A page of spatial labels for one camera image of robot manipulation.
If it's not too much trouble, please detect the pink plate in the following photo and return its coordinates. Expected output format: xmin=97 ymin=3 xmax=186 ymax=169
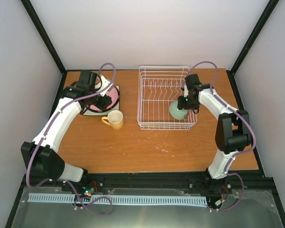
xmin=88 ymin=86 xmax=119 ymax=112

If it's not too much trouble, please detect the green ceramic bowl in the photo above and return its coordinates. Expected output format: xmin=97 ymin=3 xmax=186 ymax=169
xmin=169 ymin=101 xmax=189 ymax=120

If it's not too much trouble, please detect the yellow mug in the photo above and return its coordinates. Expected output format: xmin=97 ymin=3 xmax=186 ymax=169
xmin=101 ymin=110 xmax=124 ymax=130

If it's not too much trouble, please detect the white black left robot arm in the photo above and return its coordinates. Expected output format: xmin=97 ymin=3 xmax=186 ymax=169
xmin=20 ymin=71 xmax=114 ymax=191

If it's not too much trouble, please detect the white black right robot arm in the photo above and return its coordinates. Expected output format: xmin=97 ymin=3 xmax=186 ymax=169
xmin=177 ymin=74 xmax=253 ymax=192

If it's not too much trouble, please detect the white square plate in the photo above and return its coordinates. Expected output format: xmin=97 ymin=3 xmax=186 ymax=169
xmin=82 ymin=85 xmax=120 ymax=116

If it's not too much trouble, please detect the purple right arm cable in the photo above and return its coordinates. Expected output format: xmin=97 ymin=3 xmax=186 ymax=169
xmin=189 ymin=61 xmax=257 ymax=212

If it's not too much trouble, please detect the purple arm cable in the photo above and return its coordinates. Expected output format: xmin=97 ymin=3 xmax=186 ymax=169
xmin=189 ymin=61 xmax=257 ymax=212
xmin=25 ymin=62 xmax=117 ymax=216

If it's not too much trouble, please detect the white wire dish rack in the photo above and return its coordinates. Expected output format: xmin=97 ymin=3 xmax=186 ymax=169
xmin=137 ymin=66 xmax=197 ymax=131

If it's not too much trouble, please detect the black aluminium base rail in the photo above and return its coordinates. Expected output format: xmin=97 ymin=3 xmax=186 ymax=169
xmin=21 ymin=173 xmax=274 ymax=193

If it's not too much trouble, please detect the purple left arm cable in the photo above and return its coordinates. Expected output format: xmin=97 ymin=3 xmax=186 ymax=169
xmin=25 ymin=62 xmax=117 ymax=216

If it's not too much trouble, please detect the light blue cable duct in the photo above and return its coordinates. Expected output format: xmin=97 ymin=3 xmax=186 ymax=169
xmin=27 ymin=193 xmax=207 ymax=207

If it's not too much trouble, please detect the black enclosure frame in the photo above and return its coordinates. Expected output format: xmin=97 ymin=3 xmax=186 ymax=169
xmin=4 ymin=0 xmax=285 ymax=228

